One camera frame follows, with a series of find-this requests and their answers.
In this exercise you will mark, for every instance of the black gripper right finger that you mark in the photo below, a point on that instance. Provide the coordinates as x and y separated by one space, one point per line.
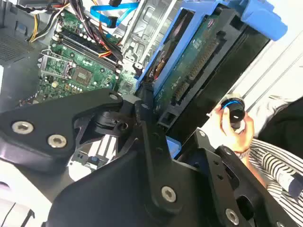
236 194

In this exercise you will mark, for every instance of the hard disk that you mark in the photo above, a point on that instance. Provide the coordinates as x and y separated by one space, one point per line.
201 59

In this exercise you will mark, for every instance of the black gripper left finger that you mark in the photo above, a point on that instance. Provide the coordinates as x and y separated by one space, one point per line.
42 123

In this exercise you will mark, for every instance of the person's hand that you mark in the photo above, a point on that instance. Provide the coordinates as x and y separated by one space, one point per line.
233 139

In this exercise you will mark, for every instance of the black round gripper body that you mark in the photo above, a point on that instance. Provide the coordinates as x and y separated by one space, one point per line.
106 201

